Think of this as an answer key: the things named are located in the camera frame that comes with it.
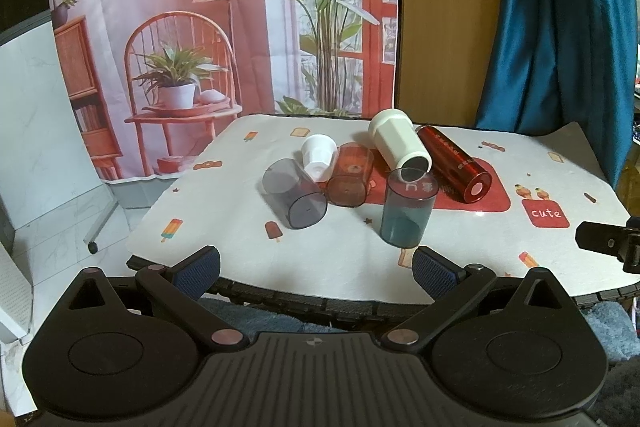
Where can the teal transparent cup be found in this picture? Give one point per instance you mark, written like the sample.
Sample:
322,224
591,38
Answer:
404,217

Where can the large white cup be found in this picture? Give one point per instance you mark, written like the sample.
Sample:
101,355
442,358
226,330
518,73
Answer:
397,139

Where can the wheeled stand leg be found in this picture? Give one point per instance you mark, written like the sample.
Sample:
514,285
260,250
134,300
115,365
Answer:
102,227

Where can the red metallic cup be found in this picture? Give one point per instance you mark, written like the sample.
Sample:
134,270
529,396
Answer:
452,162

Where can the grey transparent cup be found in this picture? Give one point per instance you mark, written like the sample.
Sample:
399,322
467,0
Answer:
292,192

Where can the small white cup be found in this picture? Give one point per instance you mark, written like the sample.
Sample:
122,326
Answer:
318,155

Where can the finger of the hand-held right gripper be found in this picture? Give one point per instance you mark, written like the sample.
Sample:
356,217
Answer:
600,238

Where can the white marble board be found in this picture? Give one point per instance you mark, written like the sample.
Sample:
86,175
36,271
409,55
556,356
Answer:
35,107

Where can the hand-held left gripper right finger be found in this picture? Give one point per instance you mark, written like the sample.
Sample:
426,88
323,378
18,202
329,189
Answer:
436,271

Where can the blue curtain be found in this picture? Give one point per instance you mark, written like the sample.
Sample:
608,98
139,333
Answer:
555,17

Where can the brown transparent cup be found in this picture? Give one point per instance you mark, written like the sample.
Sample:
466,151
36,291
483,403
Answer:
350,177

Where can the wooden panel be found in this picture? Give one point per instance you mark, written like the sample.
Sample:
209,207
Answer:
445,7

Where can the white printed table mat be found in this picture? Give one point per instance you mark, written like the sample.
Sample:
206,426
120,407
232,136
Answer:
240,217

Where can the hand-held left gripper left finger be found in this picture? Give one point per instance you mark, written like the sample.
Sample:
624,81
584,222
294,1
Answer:
196,271

